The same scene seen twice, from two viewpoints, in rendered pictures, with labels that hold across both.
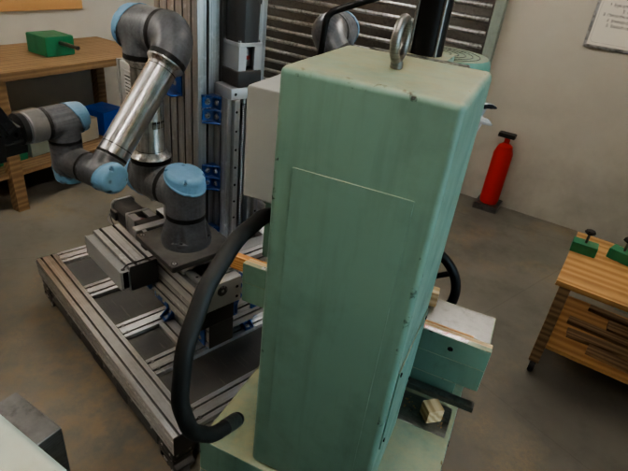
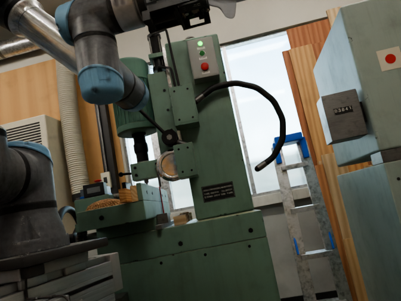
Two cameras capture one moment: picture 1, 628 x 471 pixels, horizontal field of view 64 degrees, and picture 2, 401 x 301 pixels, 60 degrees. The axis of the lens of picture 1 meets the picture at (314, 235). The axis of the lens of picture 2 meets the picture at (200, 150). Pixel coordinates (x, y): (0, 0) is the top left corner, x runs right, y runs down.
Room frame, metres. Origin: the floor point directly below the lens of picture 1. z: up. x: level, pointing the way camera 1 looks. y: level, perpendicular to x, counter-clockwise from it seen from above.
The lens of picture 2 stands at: (1.21, 1.23, 0.84)
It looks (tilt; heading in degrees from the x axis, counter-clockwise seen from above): 9 degrees up; 249
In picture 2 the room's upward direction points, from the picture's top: 11 degrees counter-clockwise
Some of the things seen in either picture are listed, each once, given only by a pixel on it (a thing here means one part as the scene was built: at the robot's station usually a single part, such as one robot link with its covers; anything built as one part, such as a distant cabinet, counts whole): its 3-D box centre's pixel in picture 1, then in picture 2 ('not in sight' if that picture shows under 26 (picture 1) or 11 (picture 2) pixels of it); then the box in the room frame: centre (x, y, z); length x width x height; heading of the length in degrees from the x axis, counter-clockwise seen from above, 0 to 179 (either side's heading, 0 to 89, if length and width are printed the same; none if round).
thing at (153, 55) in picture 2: (426, 43); (157, 53); (0.81, -0.13, 1.53); 0.08 x 0.08 x 0.17; 69
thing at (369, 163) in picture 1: (355, 295); (207, 128); (0.67, -0.08, 1.16); 0.22 x 0.22 x 0.72; 69
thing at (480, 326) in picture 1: (372, 299); (122, 216); (1.06, -0.17, 0.87); 0.61 x 0.30 x 0.06; 69
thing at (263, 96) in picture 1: (279, 138); (203, 60); (0.69, 0.07, 1.40); 0.10 x 0.06 x 0.16; 159
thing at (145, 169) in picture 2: not in sight; (149, 171); (0.92, -0.17, 1.03); 0.14 x 0.07 x 0.09; 159
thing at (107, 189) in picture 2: not in sight; (95, 190); (1.14, -0.20, 0.99); 0.13 x 0.11 x 0.06; 69
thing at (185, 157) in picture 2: not in sight; (186, 161); (0.82, 0.03, 1.02); 0.09 x 0.07 x 0.12; 69
